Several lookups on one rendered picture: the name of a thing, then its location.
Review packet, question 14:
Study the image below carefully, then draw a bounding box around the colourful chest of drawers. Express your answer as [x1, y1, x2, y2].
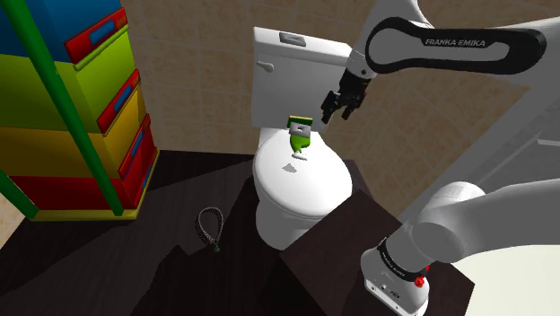
[0, 0, 161, 222]

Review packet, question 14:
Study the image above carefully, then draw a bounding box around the grey bead necklace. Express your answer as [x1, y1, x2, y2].
[195, 206, 225, 253]

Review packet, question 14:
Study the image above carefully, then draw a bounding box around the white toilet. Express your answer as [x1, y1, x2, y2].
[250, 26, 354, 251]

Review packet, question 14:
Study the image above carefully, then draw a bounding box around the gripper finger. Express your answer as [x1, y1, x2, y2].
[320, 90, 341, 125]
[341, 101, 361, 121]

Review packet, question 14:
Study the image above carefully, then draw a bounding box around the green figure with grey box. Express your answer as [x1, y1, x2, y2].
[286, 115, 314, 162]

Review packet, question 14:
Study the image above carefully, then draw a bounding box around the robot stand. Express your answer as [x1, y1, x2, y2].
[278, 189, 477, 316]

